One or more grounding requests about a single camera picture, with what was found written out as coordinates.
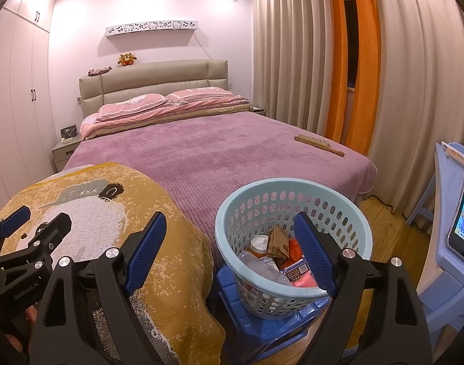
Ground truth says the white wall shelf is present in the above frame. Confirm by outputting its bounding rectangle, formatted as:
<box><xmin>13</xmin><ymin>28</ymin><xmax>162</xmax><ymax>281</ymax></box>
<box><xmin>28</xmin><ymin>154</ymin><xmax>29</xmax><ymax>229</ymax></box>
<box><xmin>105</xmin><ymin>19</ymin><xmax>198</xmax><ymax>39</ymax></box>

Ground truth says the beige padded headboard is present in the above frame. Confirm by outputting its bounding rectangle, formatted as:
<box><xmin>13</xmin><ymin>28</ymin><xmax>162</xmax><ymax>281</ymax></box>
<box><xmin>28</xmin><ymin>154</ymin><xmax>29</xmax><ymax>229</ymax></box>
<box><xmin>79</xmin><ymin>60</ymin><xmax>230</xmax><ymax>116</ymax></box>

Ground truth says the blue plastic stool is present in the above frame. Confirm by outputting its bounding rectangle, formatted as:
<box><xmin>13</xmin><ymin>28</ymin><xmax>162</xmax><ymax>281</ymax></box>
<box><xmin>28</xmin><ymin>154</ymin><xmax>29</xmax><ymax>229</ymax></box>
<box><xmin>209</xmin><ymin>264</ymin><xmax>332</xmax><ymax>365</ymax></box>

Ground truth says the printed snack packet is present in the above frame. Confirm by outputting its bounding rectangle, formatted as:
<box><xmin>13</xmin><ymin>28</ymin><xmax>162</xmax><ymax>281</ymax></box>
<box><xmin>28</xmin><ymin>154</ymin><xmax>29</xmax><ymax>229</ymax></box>
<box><xmin>281</xmin><ymin>257</ymin><xmax>312</xmax><ymax>283</ymax></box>

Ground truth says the bed with purple cover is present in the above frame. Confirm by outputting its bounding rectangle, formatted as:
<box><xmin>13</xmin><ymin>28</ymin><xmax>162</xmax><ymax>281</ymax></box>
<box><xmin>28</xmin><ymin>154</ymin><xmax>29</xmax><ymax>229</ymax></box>
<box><xmin>62</xmin><ymin>112</ymin><xmax>377</xmax><ymax>267</ymax></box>

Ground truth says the brown cardboard piece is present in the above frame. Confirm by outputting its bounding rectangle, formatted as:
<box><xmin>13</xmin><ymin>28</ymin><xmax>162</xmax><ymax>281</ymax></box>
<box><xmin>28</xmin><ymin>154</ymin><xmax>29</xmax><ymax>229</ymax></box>
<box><xmin>268</xmin><ymin>225</ymin><xmax>294</xmax><ymax>270</ymax></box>

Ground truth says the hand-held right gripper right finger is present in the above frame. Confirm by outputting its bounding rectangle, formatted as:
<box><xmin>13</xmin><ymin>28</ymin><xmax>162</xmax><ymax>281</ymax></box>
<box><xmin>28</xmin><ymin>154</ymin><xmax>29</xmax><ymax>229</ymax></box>
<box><xmin>294</xmin><ymin>212</ymin><xmax>432</xmax><ymax>365</ymax></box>

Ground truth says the orange plastic bag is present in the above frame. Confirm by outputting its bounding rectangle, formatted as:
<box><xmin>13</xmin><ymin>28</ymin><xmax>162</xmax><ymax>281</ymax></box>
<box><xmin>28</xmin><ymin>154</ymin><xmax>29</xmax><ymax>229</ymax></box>
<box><xmin>289</xmin><ymin>238</ymin><xmax>305</xmax><ymax>265</ymax></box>

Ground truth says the white wardrobe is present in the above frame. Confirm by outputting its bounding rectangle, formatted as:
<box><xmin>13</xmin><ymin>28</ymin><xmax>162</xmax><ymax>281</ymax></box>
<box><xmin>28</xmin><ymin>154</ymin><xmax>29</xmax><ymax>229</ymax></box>
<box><xmin>0</xmin><ymin>0</ymin><xmax>55</xmax><ymax>214</ymax></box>

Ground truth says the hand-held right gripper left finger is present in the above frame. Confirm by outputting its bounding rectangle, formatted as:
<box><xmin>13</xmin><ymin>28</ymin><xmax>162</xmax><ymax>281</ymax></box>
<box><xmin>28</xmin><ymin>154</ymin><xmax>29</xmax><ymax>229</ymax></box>
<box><xmin>28</xmin><ymin>210</ymin><xmax>168</xmax><ymax>365</ymax></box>

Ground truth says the white lidded container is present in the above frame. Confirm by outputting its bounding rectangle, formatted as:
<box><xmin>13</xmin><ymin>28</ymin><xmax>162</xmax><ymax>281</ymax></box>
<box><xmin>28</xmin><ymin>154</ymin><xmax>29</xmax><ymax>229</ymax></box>
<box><xmin>249</xmin><ymin>235</ymin><xmax>274</xmax><ymax>259</ymax></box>

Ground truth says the light blue plastic basket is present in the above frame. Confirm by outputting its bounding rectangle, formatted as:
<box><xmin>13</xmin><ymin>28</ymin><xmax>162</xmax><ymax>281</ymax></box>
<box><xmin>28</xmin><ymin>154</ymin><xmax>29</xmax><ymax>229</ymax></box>
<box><xmin>215</xmin><ymin>179</ymin><xmax>373</xmax><ymax>320</ymax></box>

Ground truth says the pink folded quilt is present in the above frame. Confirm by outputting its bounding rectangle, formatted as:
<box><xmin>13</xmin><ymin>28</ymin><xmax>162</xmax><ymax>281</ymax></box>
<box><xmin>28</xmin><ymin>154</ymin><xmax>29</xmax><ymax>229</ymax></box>
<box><xmin>80</xmin><ymin>97</ymin><xmax>251</xmax><ymax>141</ymax></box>

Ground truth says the light blue children's desk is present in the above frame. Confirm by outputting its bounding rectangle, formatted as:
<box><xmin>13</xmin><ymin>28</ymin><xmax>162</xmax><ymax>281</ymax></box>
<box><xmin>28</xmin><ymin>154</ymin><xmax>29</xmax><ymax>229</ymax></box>
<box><xmin>417</xmin><ymin>142</ymin><xmax>464</xmax><ymax>329</ymax></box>

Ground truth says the beige curtain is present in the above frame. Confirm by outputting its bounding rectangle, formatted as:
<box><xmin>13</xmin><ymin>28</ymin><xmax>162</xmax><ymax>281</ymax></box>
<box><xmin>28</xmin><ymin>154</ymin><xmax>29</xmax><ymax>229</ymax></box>
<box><xmin>251</xmin><ymin>0</ymin><xmax>337</xmax><ymax>141</ymax></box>
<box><xmin>369</xmin><ymin>0</ymin><xmax>464</xmax><ymax>217</ymax></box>

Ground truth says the yellow panda blanket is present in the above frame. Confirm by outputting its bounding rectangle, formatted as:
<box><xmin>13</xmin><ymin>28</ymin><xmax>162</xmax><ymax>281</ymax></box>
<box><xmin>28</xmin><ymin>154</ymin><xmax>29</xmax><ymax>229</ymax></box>
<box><xmin>0</xmin><ymin>162</ymin><xmax>227</xmax><ymax>365</ymax></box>

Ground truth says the person's left hand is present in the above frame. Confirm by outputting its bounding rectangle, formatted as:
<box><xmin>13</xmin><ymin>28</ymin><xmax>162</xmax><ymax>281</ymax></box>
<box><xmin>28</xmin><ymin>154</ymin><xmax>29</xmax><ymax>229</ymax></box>
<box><xmin>4</xmin><ymin>304</ymin><xmax>39</xmax><ymax>356</ymax></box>

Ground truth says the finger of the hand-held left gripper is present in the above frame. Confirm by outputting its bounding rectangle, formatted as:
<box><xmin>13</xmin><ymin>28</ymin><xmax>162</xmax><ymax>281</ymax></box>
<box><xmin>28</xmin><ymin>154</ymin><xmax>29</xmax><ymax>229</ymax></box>
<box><xmin>9</xmin><ymin>212</ymin><xmax>73</xmax><ymax>274</ymax></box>
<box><xmin>0</xmin><ymin>205</ymin><xmax>32</xmax><ymax>259</ymax></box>

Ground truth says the wooden bed brush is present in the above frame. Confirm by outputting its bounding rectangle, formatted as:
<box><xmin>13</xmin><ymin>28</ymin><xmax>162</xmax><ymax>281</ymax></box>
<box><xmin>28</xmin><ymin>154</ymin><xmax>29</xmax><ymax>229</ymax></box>
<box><xmin>294</xmin><ymin>134</ymin><xmax>346</xmax><ymax>157</ymax></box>

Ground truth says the book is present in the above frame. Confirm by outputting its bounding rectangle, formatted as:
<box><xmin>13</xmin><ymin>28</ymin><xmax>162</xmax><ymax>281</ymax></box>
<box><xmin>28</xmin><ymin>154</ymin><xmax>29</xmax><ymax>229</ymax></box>
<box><xmin>441</xmin><ymin>141</ymin><xmax>464</xmax><ymax>168</ymax></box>

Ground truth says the black floor cable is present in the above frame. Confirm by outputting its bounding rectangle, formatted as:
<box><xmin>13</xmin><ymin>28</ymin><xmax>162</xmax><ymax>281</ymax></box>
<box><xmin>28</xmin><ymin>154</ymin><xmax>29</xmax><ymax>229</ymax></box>
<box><xmin>367</xmin><ymin>195</ymin><xmax>410</xmax><ymax>217</ymax></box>

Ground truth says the pink pillow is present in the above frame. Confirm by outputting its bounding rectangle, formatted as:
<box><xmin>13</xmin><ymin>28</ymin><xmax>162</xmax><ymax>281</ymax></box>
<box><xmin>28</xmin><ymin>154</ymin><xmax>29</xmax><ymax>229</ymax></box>
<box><xmin>165</xmin><ymin>87</ymin><xmax>234</xmax><ymax>104</ymax></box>
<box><xmin>98</xmin><ymin>93</ymin><xmax>170</xmax><ymax>123</ymax></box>

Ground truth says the orange curtain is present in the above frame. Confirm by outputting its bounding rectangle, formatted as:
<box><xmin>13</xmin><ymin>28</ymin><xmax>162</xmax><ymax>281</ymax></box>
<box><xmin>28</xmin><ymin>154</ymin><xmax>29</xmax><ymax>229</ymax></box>
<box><xmin>346</xmin><ymin>0</ymin><xmax>382</xmax><ymax>156</ymax></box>
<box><xmin>325</xmin><ymin>0</ymin><xmax>349</xmax><ymax>141</ymax></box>

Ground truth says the pink drink bottle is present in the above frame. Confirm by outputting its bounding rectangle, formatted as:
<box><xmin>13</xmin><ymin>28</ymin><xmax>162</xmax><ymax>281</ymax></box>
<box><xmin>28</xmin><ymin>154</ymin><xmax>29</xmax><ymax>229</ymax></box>
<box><xmin>240</xmin><ymin>251</ymin><xmax>318</xmax><ymax>289</ymax></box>

